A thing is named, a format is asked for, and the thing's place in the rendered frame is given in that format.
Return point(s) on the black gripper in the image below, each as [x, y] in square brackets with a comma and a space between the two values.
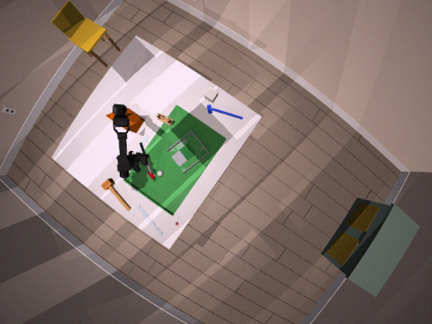
[135, 158]

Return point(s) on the orange wooden mallet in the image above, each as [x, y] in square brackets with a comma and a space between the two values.
[108, 184]

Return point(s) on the green flat mat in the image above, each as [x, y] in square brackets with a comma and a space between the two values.
[170, 189]

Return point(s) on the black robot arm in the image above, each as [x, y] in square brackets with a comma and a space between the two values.
[120, 120]

